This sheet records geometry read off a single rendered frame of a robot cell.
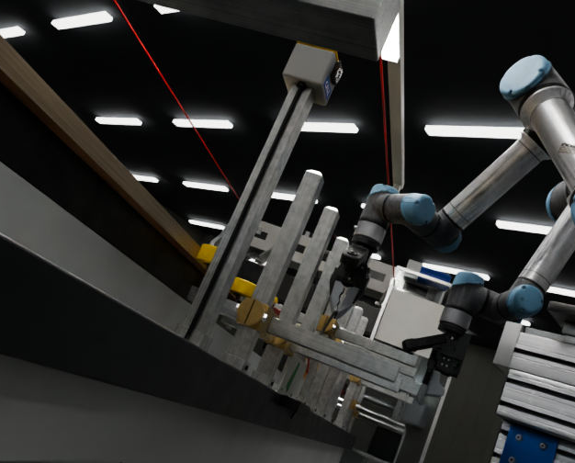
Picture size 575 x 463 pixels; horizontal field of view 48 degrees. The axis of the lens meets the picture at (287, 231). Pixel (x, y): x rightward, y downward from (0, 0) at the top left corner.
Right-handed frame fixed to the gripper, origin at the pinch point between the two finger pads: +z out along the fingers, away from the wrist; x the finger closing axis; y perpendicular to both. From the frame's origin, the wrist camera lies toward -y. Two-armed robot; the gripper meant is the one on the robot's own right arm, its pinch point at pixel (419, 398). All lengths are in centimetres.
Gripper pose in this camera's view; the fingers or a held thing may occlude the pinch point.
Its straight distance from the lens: 173.7
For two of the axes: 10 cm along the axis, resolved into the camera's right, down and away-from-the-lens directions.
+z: -3.8, 8.9, -2.5
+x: 1.7, 3.3, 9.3
